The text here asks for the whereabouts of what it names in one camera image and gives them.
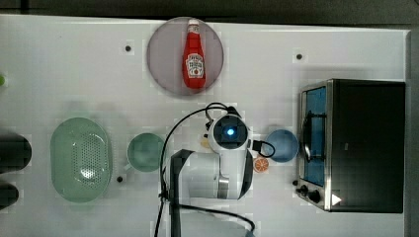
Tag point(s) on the green oval colander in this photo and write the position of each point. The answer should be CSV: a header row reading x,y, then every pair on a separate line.
x,y
80,159

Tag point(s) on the red plush ketchup bottle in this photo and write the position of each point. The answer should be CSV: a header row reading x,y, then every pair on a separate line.
x,y
193,63

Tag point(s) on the grey round plate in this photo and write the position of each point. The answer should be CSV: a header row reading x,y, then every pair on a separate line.
x,y
165,54

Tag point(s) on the green mug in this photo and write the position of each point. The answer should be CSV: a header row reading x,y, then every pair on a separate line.
x,y
144,152

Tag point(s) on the green avocado toy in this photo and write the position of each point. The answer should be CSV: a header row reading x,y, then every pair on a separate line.
x,y
2,80

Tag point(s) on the black toaster oven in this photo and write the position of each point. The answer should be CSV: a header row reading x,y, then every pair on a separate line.
x,y
352,145

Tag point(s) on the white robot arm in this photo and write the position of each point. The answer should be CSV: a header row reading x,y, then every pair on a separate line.
x,y
224,173

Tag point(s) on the blue cup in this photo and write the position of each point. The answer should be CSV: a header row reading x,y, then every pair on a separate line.
x,y
282,145

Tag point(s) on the orange half toy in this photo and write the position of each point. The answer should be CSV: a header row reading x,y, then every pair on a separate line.
x,y
260,164

